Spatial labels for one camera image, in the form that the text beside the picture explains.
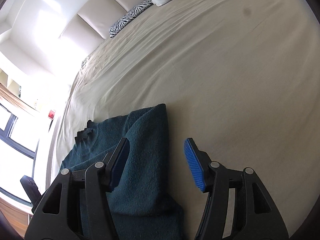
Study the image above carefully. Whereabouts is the black framed window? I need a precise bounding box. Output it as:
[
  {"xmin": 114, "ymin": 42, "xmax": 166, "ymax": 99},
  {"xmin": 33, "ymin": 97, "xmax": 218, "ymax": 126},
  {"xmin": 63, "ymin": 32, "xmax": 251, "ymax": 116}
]
[{"xmin": 1, "ymin": 106, "xmax": 39, "ymax": 206}]

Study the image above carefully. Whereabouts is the beige padded headboard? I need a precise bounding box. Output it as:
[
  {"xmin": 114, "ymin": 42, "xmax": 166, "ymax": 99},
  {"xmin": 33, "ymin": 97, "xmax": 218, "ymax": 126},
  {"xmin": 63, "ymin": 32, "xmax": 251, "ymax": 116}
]
[{"xmin": 61, "ymin": 0, "xmax": 142, "ymax": 42}]

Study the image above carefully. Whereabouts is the red box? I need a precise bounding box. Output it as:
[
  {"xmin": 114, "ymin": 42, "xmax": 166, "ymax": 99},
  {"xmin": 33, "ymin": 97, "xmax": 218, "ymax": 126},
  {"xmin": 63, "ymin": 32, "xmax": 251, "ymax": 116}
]
[{"xmin": 48, "ymin": 111, "xmax": 55, "ymax": 119}]

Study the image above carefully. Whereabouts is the dark teal knit sweater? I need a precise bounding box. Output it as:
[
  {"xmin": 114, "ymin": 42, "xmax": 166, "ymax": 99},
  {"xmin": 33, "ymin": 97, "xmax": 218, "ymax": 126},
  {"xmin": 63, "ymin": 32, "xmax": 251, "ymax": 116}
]
[{"xmin": 61, "ymin": 104, "xmax": 185, "ymax": 239}]

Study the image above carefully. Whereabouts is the zebra print pillow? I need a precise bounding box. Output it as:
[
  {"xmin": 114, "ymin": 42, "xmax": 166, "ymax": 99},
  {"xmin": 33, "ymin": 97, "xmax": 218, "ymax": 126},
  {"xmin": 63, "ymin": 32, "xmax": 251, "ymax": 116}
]
[{"xmin": 109, "ymin": 0, "xmax": 153, "ymax": 38}]

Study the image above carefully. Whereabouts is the beige bed sheet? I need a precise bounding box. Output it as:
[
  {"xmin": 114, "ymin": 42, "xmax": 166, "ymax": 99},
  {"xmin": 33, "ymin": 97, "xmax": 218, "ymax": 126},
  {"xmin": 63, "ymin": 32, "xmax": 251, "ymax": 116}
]
[{"xmin": 55, "ymin": 0, "xmax": 319, "ymax": 238}]

